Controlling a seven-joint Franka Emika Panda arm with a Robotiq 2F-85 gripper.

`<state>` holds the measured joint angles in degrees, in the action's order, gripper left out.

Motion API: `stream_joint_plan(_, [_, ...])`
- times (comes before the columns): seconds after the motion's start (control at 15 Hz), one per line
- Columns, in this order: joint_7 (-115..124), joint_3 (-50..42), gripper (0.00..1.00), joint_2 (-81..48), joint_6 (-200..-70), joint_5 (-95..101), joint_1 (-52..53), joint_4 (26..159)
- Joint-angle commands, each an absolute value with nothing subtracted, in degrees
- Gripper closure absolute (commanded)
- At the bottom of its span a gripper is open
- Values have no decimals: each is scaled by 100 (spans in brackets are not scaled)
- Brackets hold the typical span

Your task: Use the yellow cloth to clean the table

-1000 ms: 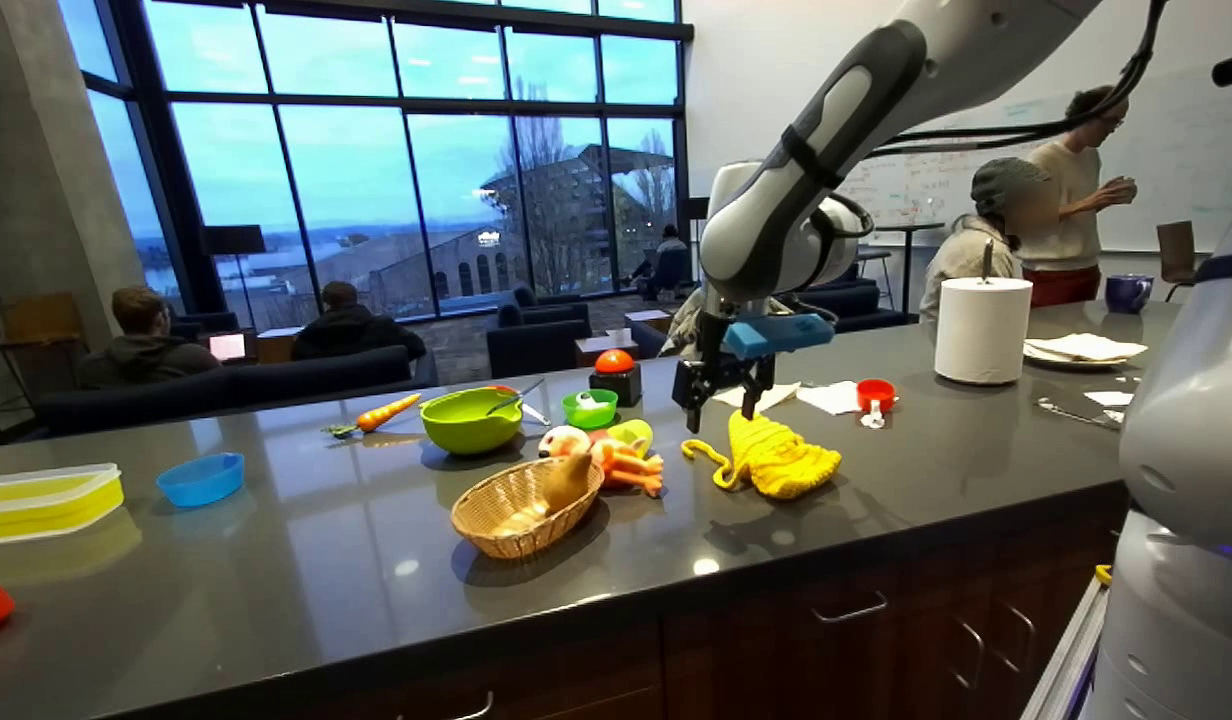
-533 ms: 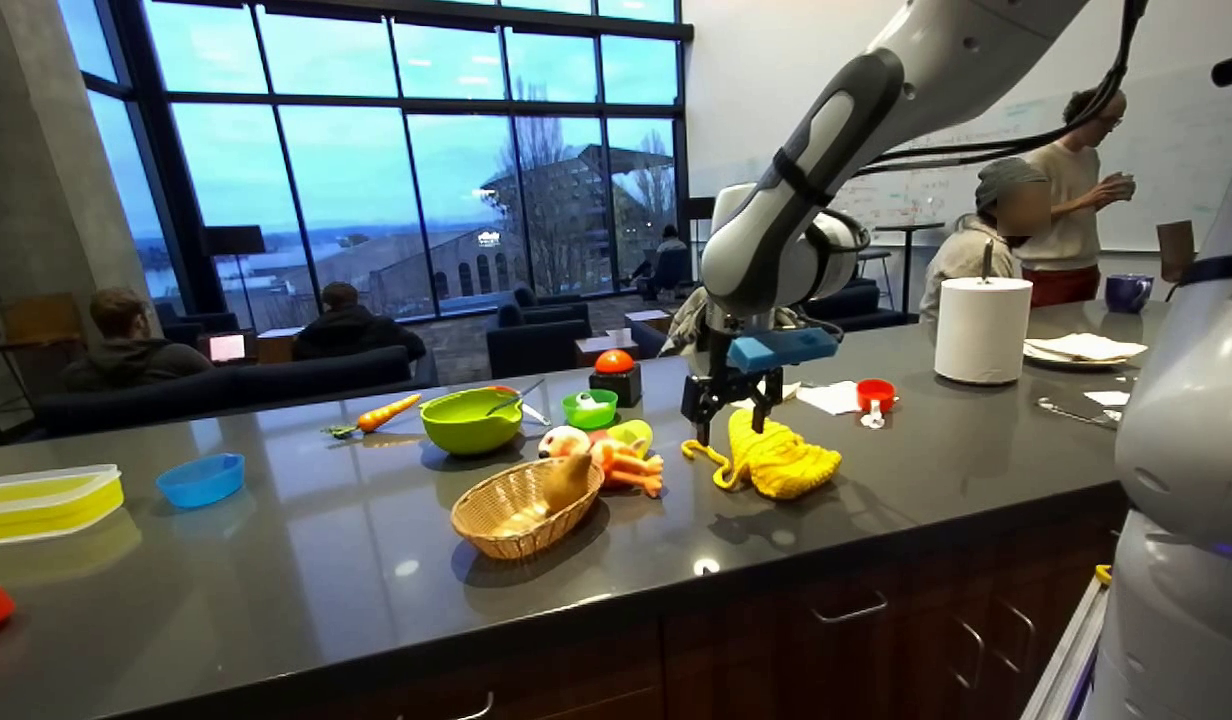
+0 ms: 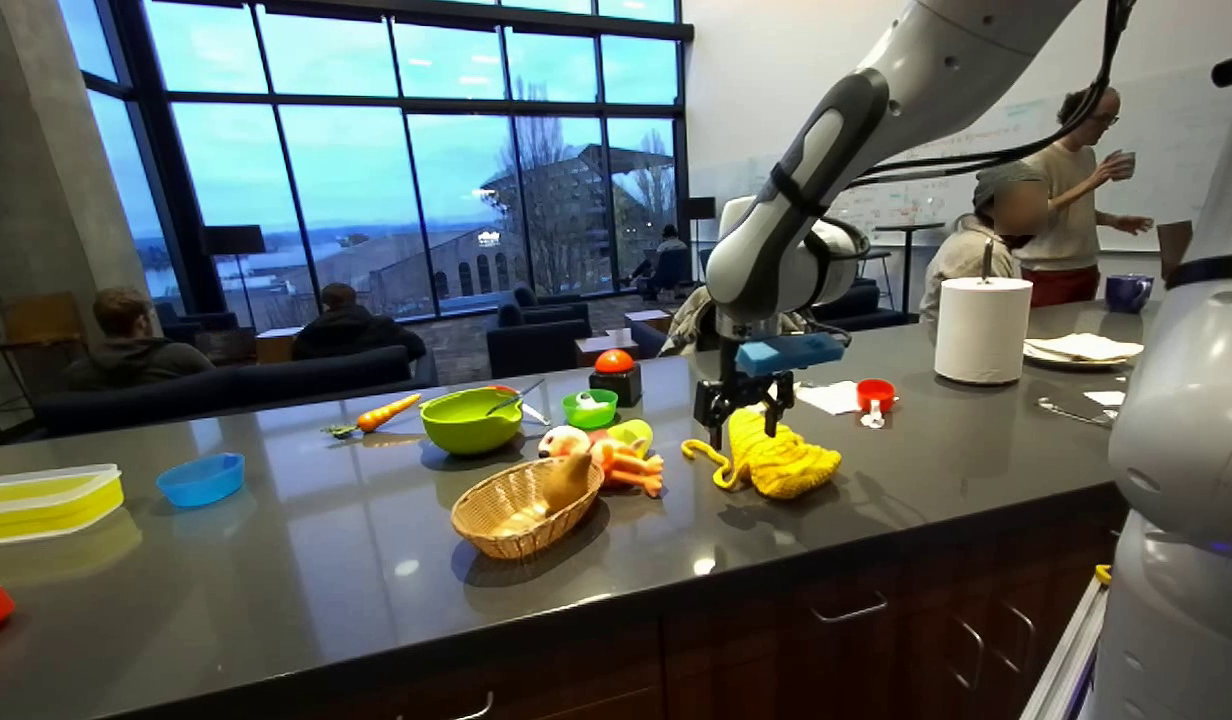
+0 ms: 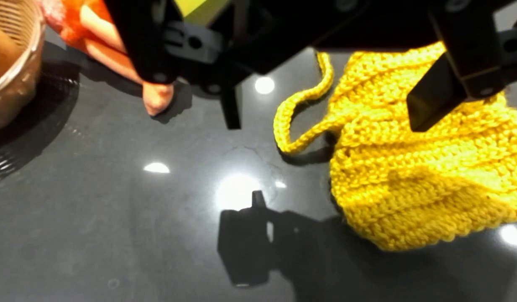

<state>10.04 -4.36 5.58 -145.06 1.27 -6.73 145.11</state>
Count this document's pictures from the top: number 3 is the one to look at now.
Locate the blue mug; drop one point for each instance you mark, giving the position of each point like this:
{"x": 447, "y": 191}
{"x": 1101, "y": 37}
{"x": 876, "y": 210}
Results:
{"x": 1130, "y": 294}

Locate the small blue bowl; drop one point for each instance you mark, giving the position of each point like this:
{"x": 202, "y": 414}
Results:
{"x": 202, "y": 482}

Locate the person in checkered top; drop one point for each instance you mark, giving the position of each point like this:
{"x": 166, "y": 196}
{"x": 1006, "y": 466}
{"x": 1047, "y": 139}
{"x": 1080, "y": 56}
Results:
{"x": 1078, "y": 213}

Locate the orange and white plush toy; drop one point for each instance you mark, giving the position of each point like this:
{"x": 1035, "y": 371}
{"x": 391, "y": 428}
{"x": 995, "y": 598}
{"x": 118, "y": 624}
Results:
{"x": 591, "y": 466}

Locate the seated person with brown hair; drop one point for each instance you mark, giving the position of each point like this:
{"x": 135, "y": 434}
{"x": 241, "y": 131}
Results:
{"x": 130, "y": 351}

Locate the green plastic bowl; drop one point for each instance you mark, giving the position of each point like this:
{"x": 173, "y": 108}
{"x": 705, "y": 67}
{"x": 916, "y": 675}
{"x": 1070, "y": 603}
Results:
{"x": 469, "y": 425}

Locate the black box with orange dome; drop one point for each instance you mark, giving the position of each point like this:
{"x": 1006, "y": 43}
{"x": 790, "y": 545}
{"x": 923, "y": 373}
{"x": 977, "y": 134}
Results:
{"x": 616, "y": 373}

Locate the yellow knitted cloth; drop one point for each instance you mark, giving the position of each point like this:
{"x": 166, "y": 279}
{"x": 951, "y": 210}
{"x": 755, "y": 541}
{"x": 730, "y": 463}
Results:
{"x": 777, "y": 463}

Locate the white plate with napkins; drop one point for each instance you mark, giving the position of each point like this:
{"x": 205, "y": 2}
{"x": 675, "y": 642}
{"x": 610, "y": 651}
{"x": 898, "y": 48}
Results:
{"x": 1080, "y": 351}

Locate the woven wicker basket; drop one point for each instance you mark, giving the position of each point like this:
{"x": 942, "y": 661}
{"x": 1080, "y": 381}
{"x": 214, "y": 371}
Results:
{"x": 516, "y": 513}

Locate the red measuring cup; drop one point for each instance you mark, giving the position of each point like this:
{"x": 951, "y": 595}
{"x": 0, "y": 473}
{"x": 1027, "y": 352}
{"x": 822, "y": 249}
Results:
{"x": 876, "y": 394}

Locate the seated person in dark jacket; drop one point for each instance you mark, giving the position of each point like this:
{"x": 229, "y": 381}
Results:
{"x": 343, "y": 325}

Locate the dark blue sofa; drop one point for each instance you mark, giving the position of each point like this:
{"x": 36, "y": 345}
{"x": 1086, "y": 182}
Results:
{"x": 217, "y": 386}

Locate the person in grey beanie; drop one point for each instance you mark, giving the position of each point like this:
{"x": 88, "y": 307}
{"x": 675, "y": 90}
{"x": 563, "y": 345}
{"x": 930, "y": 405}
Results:
{"x": 990, "y": 241}

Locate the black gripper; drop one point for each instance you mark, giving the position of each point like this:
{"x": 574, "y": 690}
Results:
{"x": 736, "y": 389}

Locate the yellow translucent container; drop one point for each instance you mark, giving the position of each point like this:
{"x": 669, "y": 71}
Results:
{"x": 41, "y": 504}

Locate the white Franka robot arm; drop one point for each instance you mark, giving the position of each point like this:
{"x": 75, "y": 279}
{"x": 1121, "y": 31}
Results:
{"x": 1178, "y": 401}

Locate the dark wooden cabinet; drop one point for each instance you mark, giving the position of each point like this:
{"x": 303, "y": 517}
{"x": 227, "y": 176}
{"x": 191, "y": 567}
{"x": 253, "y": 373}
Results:
{"x": 777, "y": 642}

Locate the grey jacket heap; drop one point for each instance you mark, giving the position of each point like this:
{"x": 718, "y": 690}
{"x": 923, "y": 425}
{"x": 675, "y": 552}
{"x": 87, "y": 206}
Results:
{"x": 689, "y": 325}

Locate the white paper towel roll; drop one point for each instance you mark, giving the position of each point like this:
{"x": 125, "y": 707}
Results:
{"x": 980, "y": 329}

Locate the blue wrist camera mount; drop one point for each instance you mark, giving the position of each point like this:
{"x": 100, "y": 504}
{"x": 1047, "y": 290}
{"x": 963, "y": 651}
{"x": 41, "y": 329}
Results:
{"x": 790, "y": 352}

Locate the round bar table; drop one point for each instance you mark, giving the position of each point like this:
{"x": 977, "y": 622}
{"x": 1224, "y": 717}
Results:
{"x": 905, "y": 233}

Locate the dark armchair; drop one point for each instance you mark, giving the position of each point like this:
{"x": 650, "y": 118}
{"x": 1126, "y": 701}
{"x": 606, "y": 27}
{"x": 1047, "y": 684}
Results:
{"x": 538, "y": 345}

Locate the yellow plastic cup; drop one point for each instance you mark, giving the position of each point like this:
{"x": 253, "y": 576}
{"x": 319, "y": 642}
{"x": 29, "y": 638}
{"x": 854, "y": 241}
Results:
{"x": 630, "y": 434}

